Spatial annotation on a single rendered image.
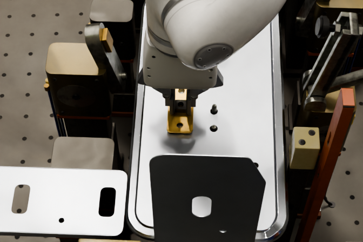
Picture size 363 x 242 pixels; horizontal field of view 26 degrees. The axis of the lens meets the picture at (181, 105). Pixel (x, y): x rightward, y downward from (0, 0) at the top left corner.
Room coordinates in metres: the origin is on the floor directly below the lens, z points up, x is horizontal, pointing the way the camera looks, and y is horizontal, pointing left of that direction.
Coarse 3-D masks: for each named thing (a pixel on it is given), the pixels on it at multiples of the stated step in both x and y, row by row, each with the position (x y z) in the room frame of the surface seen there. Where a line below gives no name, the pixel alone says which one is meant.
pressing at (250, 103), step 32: (224, 64) 0.71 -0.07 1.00; (256, 64) 0.71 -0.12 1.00; (160, 96) 0.65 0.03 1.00; (224, 96) 0.65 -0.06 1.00; (256, 96) 0.65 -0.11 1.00; (160, 128) 0.60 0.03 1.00; (224, 128) 0.60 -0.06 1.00; (256, 128) 0.60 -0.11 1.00; (256, 160) 0.54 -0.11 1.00; (128, 192) 0.49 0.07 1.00; (128, 224) 0.45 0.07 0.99
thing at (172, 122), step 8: (176, 96) 0.65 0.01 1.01; (184, 96) 0.65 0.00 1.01; (176, 104) 0.63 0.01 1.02; (184, 104) 0.63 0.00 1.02; (168, 112) 0.62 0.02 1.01; (176, 112) 0.62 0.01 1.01; (184, 112) 0.62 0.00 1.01; (192, 112) 0.62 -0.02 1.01; (168, 120) 0.61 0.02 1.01; (176, 120) 0.61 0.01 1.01; (184, 120) 0.61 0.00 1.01; (192, 120) 0.61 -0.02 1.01; (168, 128) 0.59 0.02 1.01; (176, 128) 0.59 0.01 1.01; (184, 128) 0.59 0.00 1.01; (192, 128) 0.59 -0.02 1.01
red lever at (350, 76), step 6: (354, 72) 0.62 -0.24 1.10; (360, 72) 0.62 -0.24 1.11; (336, 78) 0.62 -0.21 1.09; (342, 78) 0.62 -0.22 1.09; (348, 78) 0.62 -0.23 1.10; (354, 78) 0.61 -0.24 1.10; (360, 78) 0.61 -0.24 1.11; (312, 84) 0.63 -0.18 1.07; (336, 84) 0.61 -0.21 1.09; (342, 84) 0.61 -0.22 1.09; (348, 84) 0.61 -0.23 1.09; (354, 84) 0.61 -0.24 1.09; (330, 90) 0.61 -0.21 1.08; (336, 90) 0.61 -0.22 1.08
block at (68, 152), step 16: (64, 144) 0.58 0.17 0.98; (80, 144) 0.58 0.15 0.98; (96, 144) 0.58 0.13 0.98; (112, 144) 0.58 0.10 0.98; (64, 160) 0.55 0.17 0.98; (80, 160) 0.55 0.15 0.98; (96, 160) 0.55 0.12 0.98; (112, 160) 0.55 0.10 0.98; (112, 192) 0.53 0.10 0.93; (112, 208) 0.53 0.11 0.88
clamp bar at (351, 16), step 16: (320, 16) 0.63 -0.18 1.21; (352, 16) 0.63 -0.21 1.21; (320, 32) 0.61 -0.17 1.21; (336, 32) 0.61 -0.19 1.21; (352, 32) 0.60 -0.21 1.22; (336, 48) 0.60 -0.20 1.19; (352, 48) 0.60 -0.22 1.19; (320, 64) 0.63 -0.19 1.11; (336, 64) 0.60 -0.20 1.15; (320, 80) 0.60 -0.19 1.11; (320, 96) 0.60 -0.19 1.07
